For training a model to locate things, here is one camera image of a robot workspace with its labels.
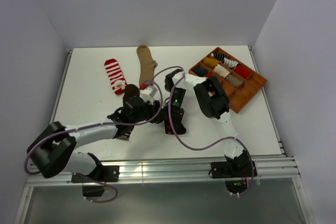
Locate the tan beige sock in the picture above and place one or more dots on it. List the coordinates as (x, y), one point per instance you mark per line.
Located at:
(147, 66)

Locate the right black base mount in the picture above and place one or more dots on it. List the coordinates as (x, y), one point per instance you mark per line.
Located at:
(235, 174)

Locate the dark teal rolled sock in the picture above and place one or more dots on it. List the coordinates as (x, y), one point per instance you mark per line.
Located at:
(201, 72)

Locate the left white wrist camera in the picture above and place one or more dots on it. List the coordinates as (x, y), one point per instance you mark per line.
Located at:
(148, 94)

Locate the argyle patterned sock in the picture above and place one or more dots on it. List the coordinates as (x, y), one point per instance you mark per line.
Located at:
(176, 116)

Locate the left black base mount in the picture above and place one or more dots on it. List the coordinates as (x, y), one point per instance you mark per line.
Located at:
(99, 176)

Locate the cream rolled sock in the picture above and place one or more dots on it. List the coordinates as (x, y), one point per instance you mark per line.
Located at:
(221, 71)

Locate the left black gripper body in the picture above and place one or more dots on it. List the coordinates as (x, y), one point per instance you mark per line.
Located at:
(147, 112)

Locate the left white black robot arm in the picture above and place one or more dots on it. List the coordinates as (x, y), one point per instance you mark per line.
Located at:
(54, 151)

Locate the brown striped cuff sock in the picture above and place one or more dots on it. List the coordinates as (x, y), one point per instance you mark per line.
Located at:
(130, 93)

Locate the grey rolled sock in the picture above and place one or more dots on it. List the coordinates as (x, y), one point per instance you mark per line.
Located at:
(233, 80)

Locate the aluminium frame rail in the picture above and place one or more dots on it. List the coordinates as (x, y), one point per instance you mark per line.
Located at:
(179, 190)

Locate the red white striped santa sock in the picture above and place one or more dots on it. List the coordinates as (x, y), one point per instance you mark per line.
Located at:
(116, 77)

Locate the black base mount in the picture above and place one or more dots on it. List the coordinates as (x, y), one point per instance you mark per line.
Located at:
(235, 174)
(99, 176)

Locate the mustard yellow rolled sock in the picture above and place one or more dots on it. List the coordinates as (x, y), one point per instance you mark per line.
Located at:
(210, 62)

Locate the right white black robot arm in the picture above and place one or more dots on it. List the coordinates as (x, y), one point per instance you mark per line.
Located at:
(214, 104)

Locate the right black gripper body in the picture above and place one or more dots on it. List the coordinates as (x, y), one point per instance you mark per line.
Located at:
(177, 100)

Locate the orange compartment organizer tray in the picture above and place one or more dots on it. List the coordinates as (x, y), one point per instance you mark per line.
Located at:
(241, 95)

